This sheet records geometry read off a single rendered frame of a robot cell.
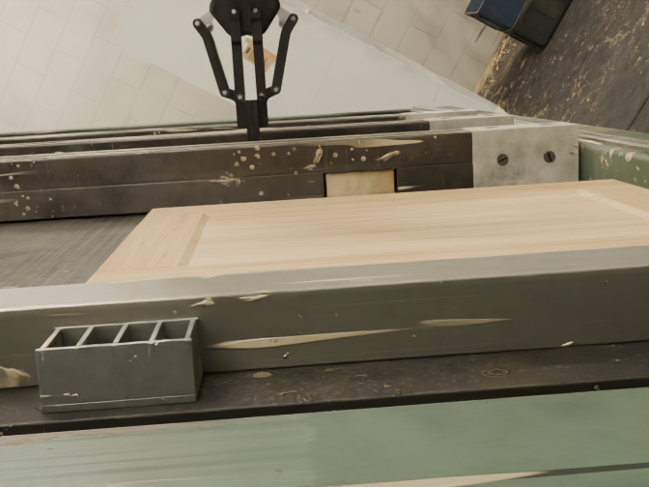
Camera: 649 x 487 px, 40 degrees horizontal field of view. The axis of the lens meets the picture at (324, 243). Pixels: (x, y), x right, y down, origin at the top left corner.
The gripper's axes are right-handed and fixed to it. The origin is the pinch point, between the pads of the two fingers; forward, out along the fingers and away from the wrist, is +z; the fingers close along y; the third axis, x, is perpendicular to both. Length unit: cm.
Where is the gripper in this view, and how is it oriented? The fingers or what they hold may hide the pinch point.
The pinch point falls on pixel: (253, 128)
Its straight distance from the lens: 112.2
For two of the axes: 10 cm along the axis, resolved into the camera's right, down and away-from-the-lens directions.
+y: -10.0, 0.7, -0.5
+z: 0.6, 9.8, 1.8
